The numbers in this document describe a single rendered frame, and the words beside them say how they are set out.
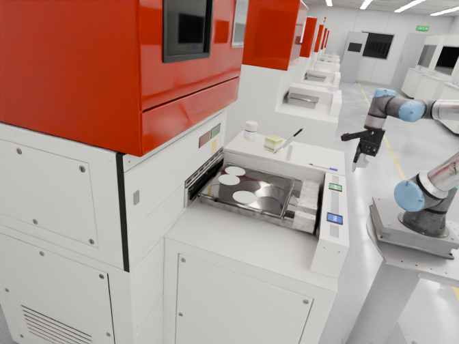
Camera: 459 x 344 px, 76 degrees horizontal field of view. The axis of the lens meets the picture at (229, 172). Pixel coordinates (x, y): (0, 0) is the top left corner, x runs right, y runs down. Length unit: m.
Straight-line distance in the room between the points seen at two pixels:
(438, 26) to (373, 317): 13.59
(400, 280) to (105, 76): 1.38
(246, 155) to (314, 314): 0.80
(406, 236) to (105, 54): 1.22
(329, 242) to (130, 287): 0.66
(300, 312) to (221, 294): 0.29
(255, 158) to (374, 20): 13.05
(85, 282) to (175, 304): 0.38
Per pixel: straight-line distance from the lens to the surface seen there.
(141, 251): 1.02
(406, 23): 14.48
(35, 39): 0.89
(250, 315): 1.23
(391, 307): 1.65
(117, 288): 1.11
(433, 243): 1.42
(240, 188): 1.32
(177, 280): 1.27
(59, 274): 1.26
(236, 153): 1.55
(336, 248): 1.03
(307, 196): 1.40
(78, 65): 0.80
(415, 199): 1.23
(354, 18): 14.30
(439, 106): 1.36
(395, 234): 1.38
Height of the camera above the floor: 1.54
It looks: 26 degrees down
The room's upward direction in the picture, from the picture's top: 7 degrees clockwise
